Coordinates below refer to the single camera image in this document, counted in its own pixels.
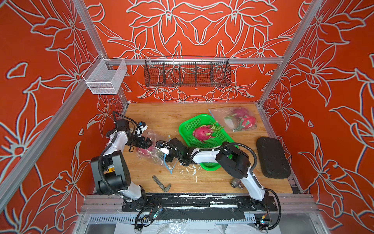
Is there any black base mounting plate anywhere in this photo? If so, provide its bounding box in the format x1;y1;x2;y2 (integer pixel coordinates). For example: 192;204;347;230
122;193;278;213

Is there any grey L-shaped metal tool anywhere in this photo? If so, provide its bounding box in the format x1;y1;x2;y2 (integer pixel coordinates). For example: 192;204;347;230
152;175;171;193

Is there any black oval tray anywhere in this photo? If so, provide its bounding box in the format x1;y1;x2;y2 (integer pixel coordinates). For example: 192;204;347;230
256;136;291;179

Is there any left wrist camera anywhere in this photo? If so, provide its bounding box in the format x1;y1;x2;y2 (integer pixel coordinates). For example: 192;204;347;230
134;121;148;137

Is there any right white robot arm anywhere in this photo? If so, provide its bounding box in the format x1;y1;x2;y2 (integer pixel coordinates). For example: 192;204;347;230
156;138;266;201

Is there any pink dragon fruit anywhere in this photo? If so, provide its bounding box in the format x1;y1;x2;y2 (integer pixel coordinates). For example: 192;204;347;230
136;146;157;157
192;122;223;143

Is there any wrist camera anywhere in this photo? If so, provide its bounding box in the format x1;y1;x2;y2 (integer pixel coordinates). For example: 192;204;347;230
156;146;171;160
134;121;148;137

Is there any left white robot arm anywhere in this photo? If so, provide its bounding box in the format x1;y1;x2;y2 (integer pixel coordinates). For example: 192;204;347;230
90;131;153;205

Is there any clear zip-top bag blue seal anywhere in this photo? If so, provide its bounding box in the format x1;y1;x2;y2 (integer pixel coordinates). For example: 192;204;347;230
135;129;177;174

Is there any metal pipe fitting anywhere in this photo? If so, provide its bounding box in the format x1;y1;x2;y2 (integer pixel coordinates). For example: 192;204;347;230
230;178;243;190

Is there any far clear zip-top bag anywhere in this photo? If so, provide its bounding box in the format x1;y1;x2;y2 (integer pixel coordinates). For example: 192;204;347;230
208;106;257;132

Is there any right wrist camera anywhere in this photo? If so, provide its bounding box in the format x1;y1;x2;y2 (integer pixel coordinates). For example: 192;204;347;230
156;146;171;160

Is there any far bag dragon fruit upper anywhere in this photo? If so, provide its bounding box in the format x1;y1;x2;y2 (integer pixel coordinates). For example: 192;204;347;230
225;107;250;119

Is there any white wire basket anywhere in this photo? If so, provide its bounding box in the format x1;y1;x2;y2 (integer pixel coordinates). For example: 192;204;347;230
82;53;128;95

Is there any black wire basket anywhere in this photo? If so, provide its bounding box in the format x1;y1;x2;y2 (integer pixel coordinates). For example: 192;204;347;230
144;56;232;88

